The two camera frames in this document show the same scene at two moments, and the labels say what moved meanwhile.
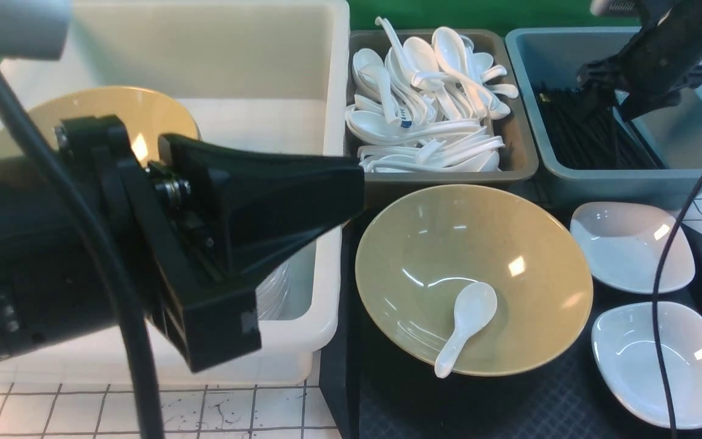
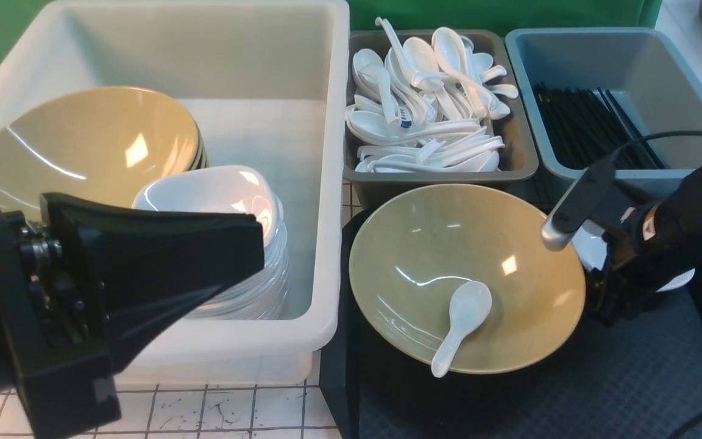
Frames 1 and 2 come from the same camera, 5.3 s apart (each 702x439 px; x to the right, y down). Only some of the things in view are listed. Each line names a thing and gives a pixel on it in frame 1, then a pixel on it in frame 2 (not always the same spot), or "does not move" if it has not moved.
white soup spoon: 475,304 does not move
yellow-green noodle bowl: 418,255 does not move
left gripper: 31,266 to 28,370
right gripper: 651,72 to 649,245
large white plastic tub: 273,75 does not move
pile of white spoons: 428,107 does not move
